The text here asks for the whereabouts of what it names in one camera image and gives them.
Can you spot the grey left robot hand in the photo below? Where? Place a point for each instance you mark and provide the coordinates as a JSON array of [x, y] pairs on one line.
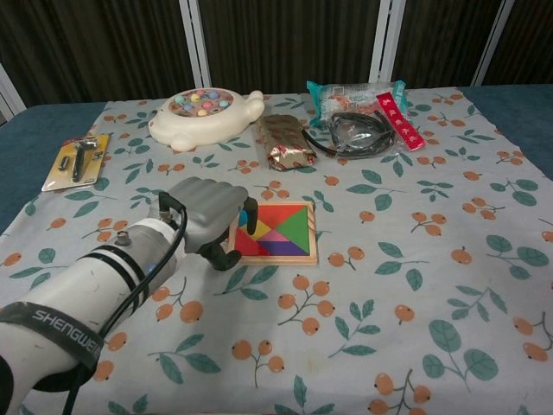
[[211, 207]]

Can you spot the small red triangle tangram piece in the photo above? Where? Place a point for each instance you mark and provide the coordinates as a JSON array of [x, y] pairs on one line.
[[248, 242]]

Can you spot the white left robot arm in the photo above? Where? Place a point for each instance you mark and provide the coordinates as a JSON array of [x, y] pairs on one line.
[[86, 281]]

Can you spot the blue triangle tangram piece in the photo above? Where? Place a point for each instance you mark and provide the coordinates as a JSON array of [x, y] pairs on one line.
[[245, 217]]

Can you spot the yellow tangram piece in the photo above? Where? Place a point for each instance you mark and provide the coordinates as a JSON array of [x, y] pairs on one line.
[[263, 229]]

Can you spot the large red triangle tangram piece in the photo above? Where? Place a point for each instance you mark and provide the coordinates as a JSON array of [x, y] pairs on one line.
[[281, 214]]

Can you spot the pink triangle tangram piece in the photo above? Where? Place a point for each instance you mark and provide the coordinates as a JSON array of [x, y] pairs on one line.
[[276, 235]]

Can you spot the purple parallelogram tangram piece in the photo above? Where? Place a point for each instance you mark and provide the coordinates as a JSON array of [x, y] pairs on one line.
[[285, 247]]

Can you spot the wooden tangram puzzle tray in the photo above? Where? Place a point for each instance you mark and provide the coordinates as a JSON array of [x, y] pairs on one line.
[[281, 259]]

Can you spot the green triangle tangram piece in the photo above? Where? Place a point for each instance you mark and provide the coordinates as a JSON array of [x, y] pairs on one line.
[[298, 231]]

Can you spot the cream fishing game toy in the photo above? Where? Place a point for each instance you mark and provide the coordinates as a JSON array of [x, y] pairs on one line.
[[203, 127]]

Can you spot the gold brown wrapped package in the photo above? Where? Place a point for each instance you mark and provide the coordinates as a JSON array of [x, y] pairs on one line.
[[285, 142]]

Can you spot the razor on yellow blister card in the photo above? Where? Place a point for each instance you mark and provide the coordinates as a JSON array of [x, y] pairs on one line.
[[56, 179]]

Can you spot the black bands in clear bag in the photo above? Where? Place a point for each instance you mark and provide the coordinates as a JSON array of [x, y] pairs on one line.
[[358, 136]]

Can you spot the teal snack bag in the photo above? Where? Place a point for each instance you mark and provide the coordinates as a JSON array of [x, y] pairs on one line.
[[341, 97]]

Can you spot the fruit and leaf print tablecloth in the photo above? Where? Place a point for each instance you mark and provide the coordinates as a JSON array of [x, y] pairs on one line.
[[389, 302]]

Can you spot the red label strip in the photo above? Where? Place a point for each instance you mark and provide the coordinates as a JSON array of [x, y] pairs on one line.
[[399, 123]]

